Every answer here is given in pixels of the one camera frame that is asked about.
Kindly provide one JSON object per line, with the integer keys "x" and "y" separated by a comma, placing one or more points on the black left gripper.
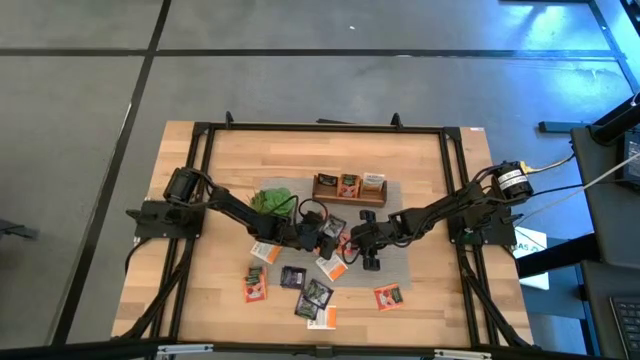
{"x": 302, "y": 237}

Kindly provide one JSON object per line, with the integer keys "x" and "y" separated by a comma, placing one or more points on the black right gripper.
{"x": 372, "y": 235}

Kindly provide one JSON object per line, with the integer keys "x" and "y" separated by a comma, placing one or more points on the orange red tea packet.
{"x": 255, "y": 292}
{"x": 350, "y": 186}
{"x": 345, "y": 249}
{"x": 387, "y": 298}

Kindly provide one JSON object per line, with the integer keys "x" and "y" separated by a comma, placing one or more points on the dark foil tea packet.
{"x": 305, "y": 310}
{"x": 326, "y": 179}
{"x": 292, "y": 278}
{"x": 318, "y": 293}
{"x": 335, "y": 226}

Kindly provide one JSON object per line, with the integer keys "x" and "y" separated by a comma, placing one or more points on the white orange tea packet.
{"x": 267, "y": 254}
{"x": 332, "y": 269}
{"x": 373, "y": 181}
{"x": 322, "y": 320}

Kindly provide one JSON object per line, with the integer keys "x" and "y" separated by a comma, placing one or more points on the wooden tea organizer box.
{"x": 350, "y": 202}

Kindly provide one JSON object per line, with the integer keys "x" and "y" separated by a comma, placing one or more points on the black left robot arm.
{"x": 235, "y": 205}

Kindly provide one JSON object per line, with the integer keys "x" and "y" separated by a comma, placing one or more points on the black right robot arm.
{"x": 440, "y": 210}

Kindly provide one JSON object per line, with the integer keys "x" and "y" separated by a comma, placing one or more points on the grey woven placemat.
{"x": 390, "y": 270}

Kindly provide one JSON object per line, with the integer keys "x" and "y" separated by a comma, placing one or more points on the succulent in white patterned pot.
{"x": 274, "y": 200}

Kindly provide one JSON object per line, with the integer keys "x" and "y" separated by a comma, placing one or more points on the white printed sign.
{"x": 532, "y": 250}

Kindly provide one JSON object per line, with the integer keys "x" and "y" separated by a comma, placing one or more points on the yellow power plug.
{"x": 525, "y": 168}

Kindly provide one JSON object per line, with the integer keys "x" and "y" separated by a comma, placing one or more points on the black floor beam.
{"x": 555, "y": 257}

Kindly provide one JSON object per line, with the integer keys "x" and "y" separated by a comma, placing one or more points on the teal metal bar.
{"x": 560, "y": 127}

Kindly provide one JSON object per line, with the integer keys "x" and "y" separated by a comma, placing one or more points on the black computer keyboard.
{"x": 627, "y": 325}

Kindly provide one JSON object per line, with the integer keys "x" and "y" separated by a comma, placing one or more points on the black slanted pole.
{"x": 615, "y": 122}

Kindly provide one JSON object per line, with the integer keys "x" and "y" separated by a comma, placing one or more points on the dark computer screen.
{"x": 634, "y": 160}

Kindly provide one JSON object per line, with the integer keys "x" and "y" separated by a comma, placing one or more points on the black chair base leg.
{"x": 15, "y": 230}

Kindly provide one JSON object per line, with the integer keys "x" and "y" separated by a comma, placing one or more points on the black aluminium table frame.
{"x": 300, "y": 127}

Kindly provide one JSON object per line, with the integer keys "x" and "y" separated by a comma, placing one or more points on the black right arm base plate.
{"x": 500, "y": 236}

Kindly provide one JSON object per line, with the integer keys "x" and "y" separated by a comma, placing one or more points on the silver metal bracket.
{"x": 185, "y": 349}
{"x": 462, "y": 355}

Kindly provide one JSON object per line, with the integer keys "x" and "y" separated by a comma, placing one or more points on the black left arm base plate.
{"x": 150, "y": 222}

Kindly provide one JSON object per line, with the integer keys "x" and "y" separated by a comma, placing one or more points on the black frame crossbeam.
{"x": 75, "y": 350}

